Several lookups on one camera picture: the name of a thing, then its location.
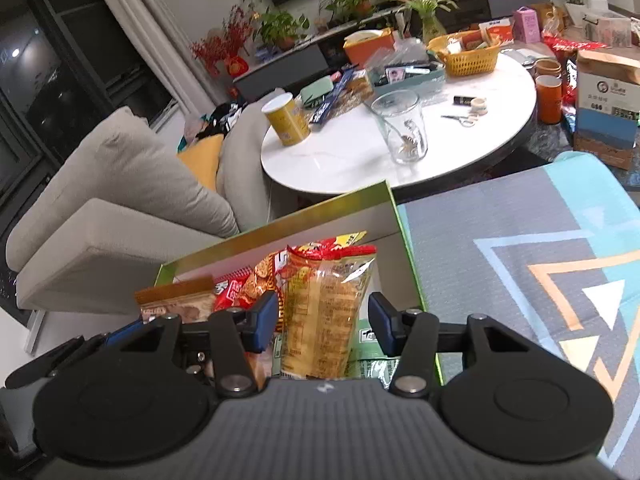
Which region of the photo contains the dark clothing pile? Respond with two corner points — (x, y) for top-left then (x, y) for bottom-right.
(202, 102), (246, 136)

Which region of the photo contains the green cardboard box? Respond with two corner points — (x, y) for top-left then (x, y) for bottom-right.
(154, 181), (443, 391)

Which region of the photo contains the green snack bag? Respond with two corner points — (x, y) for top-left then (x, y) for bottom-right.
(350, 317), (443, 393)

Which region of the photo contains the small red snack packet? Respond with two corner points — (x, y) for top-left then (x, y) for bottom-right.
(214, 267), (251, 313)

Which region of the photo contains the glass vase with plant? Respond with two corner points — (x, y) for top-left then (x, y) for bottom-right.
(395, 0), (458, 46)

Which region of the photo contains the teal tray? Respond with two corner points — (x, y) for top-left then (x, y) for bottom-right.
(372, 60), (447, 92)

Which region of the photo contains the red and white box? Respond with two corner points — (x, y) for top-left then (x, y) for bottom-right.
(477, 17), (516, 45)

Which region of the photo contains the green pouch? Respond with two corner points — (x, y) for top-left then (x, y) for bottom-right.
(299, 75), (335, 108)

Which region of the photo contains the red flower plant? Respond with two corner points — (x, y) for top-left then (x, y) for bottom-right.
(191, 5), (258, 78)

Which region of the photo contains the long blue snack packet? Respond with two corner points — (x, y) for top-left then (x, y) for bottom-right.
(308, 69), (357, 126)

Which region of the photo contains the yellow canister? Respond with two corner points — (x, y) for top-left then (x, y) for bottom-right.
(261, 92), (312, 147)

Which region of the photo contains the white curtain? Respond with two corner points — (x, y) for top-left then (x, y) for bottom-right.
(82, 0), (221, 111)

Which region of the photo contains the clear glass cup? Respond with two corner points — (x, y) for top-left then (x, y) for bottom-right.
(370, 90), (428, 164)

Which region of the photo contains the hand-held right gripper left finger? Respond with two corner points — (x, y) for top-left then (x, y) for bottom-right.
(120, 290), (279, 398)

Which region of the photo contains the flat red packet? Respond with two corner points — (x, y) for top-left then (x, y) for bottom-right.
(542, 35), (611, 53)

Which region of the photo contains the patterned grey blue mat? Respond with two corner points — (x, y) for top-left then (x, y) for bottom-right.
(397, 152), (640, 480)

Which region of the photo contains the brown snack packet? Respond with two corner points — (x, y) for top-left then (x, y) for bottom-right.
(134, 276), (216, 325)

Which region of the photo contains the orange box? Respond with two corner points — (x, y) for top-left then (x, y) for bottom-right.
(342, 29), (396, 67)

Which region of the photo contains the clear cracker bag red top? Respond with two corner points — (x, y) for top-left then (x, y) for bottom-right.
(277, 237), (377, 381)

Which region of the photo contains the orange jar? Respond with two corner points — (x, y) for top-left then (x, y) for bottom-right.
(535, 75), (563, 125)

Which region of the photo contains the orange biscuit bag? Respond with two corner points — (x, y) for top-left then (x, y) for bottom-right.
(235, 250), (291, 333)

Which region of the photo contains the beige sofa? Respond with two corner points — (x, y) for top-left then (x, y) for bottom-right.
(5, 87), (286, 313)

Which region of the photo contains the grey television cabinet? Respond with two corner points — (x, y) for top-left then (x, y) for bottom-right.
(232, 0), (551, 98)

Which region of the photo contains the clear storage box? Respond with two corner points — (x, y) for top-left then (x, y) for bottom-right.
(582, 10), (632, 48)

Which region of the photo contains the tan snack packet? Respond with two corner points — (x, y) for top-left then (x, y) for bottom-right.
(345, 72), (376, 106)

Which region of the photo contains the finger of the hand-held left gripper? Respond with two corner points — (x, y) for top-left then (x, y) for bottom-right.
(4, 320), (147, 391)

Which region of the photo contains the brown and blue cardboard box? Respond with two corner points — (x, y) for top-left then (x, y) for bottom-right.
(572, 49), (640, 171)

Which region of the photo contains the pink box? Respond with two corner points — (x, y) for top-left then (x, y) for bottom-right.
(512, 6), (542, 43)

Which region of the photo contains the orange woven basket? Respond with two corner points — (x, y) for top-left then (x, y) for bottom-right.
(427, 30), (502, 77)

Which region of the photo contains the dark framed window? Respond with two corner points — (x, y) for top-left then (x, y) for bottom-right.
(0, 0), (173, 321)

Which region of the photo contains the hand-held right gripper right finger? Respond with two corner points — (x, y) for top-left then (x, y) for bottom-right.
(368, 291), (543, 397)

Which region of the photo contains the round white table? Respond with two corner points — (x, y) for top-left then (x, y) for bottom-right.
(260, 42), (537, 196)

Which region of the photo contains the yellow cushion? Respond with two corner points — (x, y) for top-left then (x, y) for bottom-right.
(177, 134), (225, 192)

